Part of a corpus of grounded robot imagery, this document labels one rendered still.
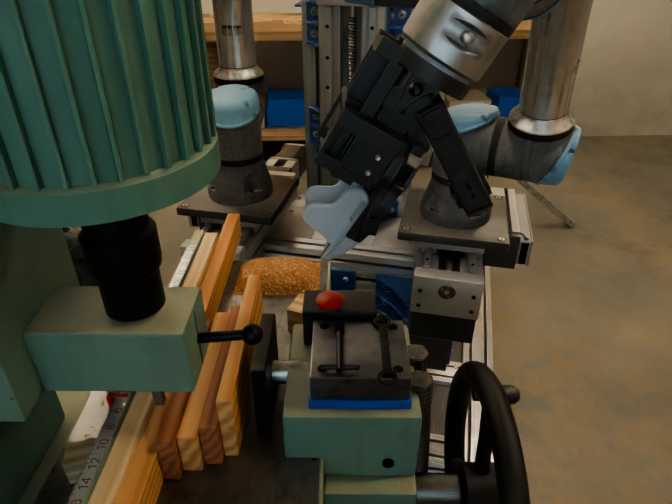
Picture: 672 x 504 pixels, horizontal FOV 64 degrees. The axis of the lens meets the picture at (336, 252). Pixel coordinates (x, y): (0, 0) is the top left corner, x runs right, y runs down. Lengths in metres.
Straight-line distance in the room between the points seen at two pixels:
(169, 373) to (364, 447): 0.21
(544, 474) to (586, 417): 0.29
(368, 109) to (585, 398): 1.69
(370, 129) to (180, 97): 0.16
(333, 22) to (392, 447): 0.85
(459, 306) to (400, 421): 0.58
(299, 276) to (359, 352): 0.27
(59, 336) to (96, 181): 0.19
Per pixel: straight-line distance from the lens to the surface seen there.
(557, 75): 0.99
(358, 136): 0.45
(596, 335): 2.31
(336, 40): 1.17
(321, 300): 0.56
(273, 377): 0.58
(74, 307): 0.53
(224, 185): 1.22
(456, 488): 0.66
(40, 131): 0.35
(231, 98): 1.19
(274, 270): 0.79
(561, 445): 1.86
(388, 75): 0.45
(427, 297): 1.08
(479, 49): 0.44
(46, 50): 0.34
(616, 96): 4.42
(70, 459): 0.73
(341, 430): 0.55
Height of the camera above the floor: 1.36
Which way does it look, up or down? 32 degrees down
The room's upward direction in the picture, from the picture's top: straight up
